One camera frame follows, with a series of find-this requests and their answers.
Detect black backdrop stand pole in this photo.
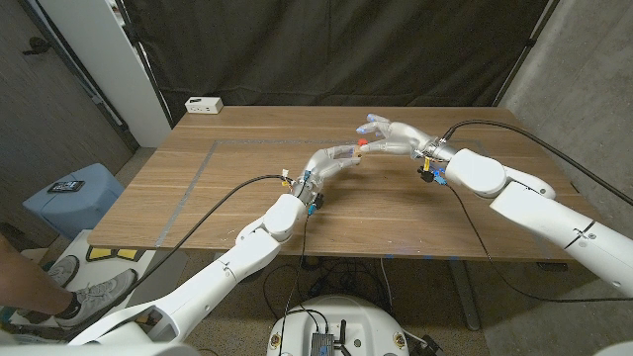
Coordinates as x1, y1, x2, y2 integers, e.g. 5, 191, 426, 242
492, 0, 563, 108
114, 0, 175, 130

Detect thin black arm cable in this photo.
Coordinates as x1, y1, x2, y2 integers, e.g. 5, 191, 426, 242
444, 183, 633, 304
277, 213, 311, 356

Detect grey table leg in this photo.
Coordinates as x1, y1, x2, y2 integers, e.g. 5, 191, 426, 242
447, 259, 482, 331

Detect grey sneaker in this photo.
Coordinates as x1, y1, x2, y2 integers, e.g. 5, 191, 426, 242
46, 254, 80, 291
53, 269, 138, 327

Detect white pillar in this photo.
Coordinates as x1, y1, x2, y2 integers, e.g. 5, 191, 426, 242
37, 0, 172, 148

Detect black phone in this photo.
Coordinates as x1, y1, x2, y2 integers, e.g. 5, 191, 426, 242
46, 180, 86, 194

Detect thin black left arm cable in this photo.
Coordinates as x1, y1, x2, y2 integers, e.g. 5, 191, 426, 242
277, 213, 311, 356

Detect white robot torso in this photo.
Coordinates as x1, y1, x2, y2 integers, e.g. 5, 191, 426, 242
266, 295, 410, 356

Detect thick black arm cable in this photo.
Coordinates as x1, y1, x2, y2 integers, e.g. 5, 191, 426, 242
61, 173, 293, 342
440, 119, 633, 207

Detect blue stool with phone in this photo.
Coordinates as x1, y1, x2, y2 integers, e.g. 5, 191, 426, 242
22, 163, 125, 238

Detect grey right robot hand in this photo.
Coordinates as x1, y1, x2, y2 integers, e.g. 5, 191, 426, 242
355, 113, 459, 162

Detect black floor cables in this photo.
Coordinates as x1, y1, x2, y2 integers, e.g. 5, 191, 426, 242
261, 255, 392, 320

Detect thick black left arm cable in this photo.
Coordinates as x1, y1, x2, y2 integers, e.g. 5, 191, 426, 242
61, 173, 293, 342

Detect black backdrop curtain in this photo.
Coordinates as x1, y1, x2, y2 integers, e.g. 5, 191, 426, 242
121, 0, 563, 113

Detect white power strip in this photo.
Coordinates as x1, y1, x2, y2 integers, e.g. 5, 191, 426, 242
185, 96, 225, 116

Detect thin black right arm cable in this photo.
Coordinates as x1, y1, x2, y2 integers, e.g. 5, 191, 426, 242
444, 183, 633, 304

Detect black wall rail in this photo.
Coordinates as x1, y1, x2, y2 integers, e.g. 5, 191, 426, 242
18, 0, 140, 152

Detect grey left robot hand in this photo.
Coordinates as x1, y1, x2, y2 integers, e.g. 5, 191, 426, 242
291, 144, 362, 205

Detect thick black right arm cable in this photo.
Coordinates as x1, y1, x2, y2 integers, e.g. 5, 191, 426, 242
440, 119, 633, 207

